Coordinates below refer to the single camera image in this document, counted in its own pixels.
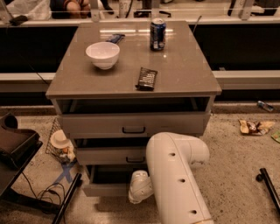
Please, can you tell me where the grey drawer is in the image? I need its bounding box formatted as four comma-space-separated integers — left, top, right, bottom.
75, 146, 145, 165
58, 112, 210, 139
83, 164, 148, 197

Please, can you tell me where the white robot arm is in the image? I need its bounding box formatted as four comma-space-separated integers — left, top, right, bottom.
129, 132, 214, 224

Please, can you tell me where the grey drawer cabinet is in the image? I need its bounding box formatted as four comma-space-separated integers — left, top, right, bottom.
45, 20, 222, 187

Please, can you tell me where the black snack bar packet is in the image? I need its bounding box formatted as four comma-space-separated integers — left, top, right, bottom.
136, 67, 158, 91

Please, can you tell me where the white ceramic bowl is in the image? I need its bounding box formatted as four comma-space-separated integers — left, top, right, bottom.
86, 42, 120, 70

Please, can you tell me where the blue snack wrapper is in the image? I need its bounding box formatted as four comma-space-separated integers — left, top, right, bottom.
106, 33, 125, 44

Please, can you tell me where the blue soda can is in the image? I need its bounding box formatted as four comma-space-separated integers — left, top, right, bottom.
150, 18, 166, 51

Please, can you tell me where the black stand leg left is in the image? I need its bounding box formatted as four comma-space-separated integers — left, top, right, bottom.
52, 173, 82, 224

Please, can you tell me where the crumpled snack bag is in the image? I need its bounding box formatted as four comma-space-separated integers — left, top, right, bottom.
239, 120, 275, 136

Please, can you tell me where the blue can on floor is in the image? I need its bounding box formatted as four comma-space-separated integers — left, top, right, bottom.
257, 101, 274, 112

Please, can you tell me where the black tray on stand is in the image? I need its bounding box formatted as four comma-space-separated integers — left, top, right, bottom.
0, 114, 42, 197

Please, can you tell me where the seated person behind glass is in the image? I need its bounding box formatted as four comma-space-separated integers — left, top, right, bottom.
50, 0, 106, 20

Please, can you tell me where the green packet on floor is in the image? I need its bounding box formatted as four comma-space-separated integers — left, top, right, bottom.
271, 130, 280, 143

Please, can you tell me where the black caster leg right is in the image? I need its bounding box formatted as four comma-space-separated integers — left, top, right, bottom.
255, 168, 280, 214

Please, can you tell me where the black device on ledge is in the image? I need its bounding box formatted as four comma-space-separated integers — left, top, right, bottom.
10, 15, 28, 26

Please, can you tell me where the wire basket with items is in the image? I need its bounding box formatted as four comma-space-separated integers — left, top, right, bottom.
45, 118, 76, 164

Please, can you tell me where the black cable on floor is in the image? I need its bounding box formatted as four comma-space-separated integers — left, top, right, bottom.
17, 169, 67, 214

